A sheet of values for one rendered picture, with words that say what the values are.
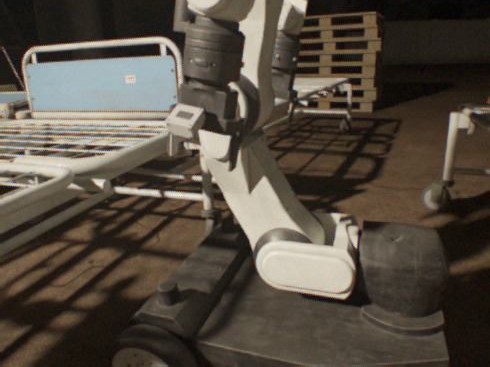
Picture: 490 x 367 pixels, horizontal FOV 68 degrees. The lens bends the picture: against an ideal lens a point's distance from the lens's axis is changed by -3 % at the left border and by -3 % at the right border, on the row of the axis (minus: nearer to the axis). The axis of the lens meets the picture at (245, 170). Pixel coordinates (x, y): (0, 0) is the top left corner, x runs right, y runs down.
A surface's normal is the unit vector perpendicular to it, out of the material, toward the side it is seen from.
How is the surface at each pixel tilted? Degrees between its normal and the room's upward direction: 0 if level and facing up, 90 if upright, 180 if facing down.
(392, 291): 90
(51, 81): 90
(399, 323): 0
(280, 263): 90
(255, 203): 90
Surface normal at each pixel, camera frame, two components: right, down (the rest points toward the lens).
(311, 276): -0.33, 0.29
